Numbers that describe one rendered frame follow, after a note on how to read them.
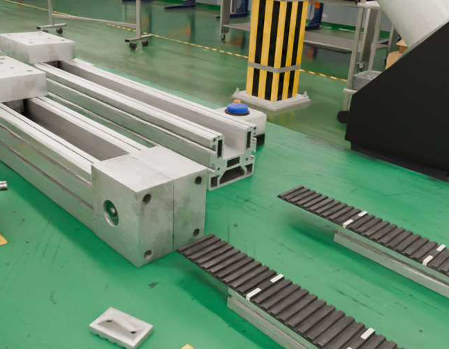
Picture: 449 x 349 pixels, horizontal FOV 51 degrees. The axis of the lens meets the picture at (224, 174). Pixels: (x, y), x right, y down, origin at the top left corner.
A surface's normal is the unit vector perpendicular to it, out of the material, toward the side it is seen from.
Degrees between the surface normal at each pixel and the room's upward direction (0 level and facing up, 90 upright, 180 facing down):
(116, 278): 0
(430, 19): 79
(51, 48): 90
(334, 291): 0
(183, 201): 90
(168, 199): 90
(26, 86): 90
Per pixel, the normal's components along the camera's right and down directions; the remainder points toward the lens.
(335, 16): -0.70, 0.26
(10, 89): 0.70, 0.33
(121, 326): 0.06, -0.91
